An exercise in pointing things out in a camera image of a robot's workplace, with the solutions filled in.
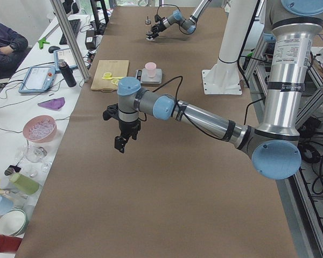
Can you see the white camera mast base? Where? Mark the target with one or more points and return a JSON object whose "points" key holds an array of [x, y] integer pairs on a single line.
{"points": [[223, 78]]}

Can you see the pink bowl with ice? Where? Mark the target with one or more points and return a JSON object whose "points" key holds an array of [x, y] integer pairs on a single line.
{"points": [[40, 129]]}

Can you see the light blue cup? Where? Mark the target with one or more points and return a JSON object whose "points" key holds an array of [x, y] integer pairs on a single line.
{"points": [[5, 205]]}

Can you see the lemon slice pair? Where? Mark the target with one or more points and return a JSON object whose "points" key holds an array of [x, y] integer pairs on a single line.
{"points": [[115, 82]]}

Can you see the green cup lying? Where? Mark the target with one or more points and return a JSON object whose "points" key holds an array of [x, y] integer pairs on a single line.
{"points": [[24, 184]]}

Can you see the black computer mouse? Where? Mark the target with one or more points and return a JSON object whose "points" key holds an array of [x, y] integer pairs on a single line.
{"points": [[52, 49]]}

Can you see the white green rimmed bowl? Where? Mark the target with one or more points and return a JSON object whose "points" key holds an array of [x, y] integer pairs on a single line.
{"points": [[13, 223]]}

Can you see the aluminium frame post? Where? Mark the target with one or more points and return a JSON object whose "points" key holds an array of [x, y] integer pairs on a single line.
{"points": [[71, 40]]}

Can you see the bamboo cutting board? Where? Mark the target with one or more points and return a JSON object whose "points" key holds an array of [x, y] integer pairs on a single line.
{"points": [[118, 68]]}

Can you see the yellow plastic knife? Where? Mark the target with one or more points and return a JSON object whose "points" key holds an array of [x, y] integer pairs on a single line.
{"points": [[112, 78]]}

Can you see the red cup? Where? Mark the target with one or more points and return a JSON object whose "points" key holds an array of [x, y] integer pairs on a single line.
{"points": [[9, 244]]}

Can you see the pink plastic cup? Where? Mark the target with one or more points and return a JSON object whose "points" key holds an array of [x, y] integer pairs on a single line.
{"points": [[151, 69]]}

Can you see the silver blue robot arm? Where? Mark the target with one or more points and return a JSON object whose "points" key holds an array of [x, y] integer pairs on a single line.
{"points": [[186, 26], [272, 145]]}

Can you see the grey kitchen scale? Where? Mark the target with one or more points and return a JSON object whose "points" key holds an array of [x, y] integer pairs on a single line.
{"points": [[143, 77]]}

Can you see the purple cloth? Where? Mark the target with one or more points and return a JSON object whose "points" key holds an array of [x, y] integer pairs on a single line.
{"points": [[53, 104]]}

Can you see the black water bottle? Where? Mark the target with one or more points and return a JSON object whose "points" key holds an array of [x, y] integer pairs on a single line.
{"points": [[67, 73]]}

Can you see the blue teach pendant near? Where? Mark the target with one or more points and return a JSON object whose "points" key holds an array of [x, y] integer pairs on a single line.
{"points": [[37, 79]]}

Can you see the seated person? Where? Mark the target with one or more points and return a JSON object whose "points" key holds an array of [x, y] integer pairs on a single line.
{"points": [[13, 47]]}

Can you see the blue teach pendant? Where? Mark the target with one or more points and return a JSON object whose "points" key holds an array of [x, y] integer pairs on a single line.
{"points": [[37, 79], [66, 55]]}

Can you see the blue teach pendant far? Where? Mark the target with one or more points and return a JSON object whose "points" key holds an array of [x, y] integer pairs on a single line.
{"points": [[66, 55]]}

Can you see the wine glass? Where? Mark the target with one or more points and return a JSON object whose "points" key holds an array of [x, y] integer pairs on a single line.
{"points": [[38, 154]]}

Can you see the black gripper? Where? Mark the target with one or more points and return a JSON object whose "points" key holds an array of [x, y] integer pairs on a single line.
{"points": [[128, 127], [158, 27]]}

